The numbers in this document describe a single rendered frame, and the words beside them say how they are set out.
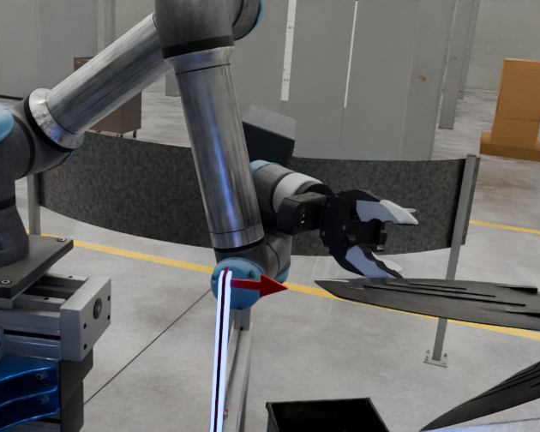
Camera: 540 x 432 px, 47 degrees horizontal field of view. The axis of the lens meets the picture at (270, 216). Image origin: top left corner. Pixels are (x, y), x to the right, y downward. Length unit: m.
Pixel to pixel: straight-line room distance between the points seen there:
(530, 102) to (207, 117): 7.95
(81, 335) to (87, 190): 1.77
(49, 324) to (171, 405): 1.55
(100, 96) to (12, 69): 9.51
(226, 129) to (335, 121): 5.94
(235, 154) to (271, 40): 6.07
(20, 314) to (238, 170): 0.42
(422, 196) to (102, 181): 1.32
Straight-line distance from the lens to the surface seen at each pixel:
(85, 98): 1.05
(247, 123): 1.16
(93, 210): 2.75
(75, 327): 1.01
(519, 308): 0.63
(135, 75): 1.02
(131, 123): 7.51
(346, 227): 0.82
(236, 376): 1.08
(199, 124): 0.84
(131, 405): 2.54
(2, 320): 1.06
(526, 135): 8.72
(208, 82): 0.83
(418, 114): 4.89
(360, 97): 6.68
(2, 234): 1.04
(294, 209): 0.78
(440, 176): 2.68
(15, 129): 1.07
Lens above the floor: 1.43
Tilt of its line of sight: 17 degrees down
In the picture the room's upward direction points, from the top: 5 degrees clockwise
